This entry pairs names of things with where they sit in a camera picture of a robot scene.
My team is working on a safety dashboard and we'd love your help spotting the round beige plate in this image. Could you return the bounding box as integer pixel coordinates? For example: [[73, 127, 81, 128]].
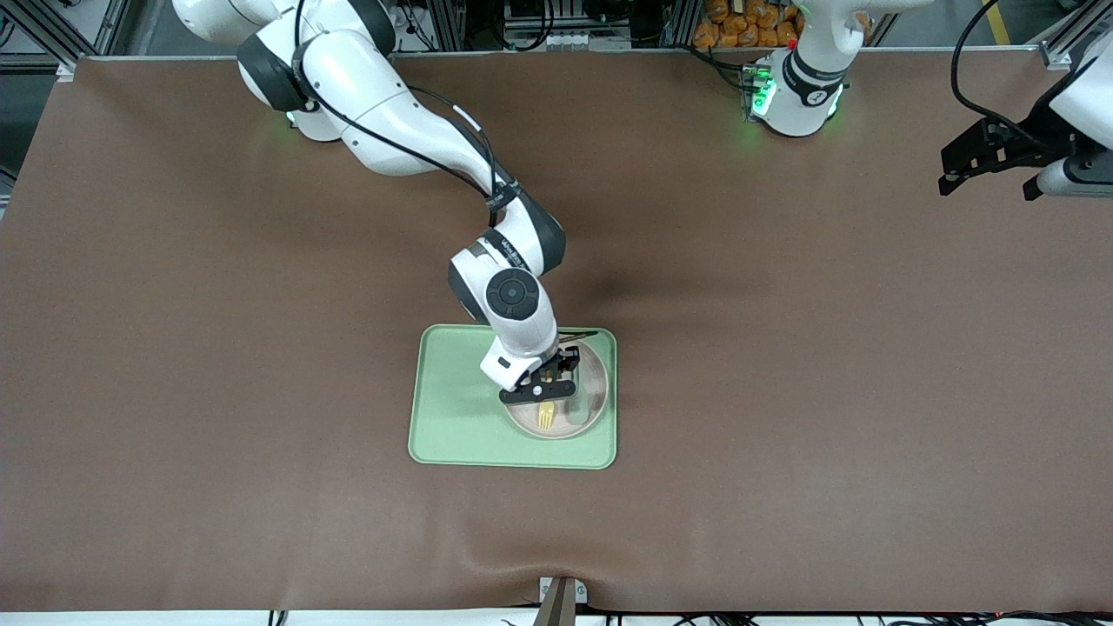
[[504, 335, 610, 440]]

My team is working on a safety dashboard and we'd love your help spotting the light green rectangular tray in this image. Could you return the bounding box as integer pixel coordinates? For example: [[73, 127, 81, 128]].
[[407, 324, 618, 470]]

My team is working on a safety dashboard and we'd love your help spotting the brown table mat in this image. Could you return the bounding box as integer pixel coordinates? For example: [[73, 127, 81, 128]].
[[0, 52, 1113, 614]]

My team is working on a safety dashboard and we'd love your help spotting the pile of orange objects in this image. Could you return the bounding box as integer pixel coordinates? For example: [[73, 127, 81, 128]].
[[693, 0, 870, 50]]

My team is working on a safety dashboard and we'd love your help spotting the white terminal block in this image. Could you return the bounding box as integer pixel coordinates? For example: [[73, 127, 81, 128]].
[[503, 29, 633, 50]]

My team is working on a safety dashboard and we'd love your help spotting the aluminium frame rail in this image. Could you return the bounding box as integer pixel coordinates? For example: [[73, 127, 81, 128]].
[[17, 0, 131, 81], [1039, 0, 1113, 70]]

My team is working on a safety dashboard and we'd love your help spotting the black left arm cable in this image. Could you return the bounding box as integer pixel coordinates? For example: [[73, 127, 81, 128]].
[[950, 0, 1044, 144]]

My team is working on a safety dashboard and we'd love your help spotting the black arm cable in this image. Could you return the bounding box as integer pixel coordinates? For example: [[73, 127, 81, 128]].
[[950, 0, 1044, 144], [294, 0, 523, 210]]

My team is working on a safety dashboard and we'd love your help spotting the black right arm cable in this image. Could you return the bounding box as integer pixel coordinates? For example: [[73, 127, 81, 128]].
[[294, 0, 523, 210]]

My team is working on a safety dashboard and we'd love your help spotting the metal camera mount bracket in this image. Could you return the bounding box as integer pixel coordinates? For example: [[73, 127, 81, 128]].
[[532, 576, 590, 626]]

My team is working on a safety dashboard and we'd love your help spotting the aluminium frame post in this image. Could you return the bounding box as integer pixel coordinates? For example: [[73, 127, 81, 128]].
[[658, 0, 701, 49], [426, 0, 470, 51]]

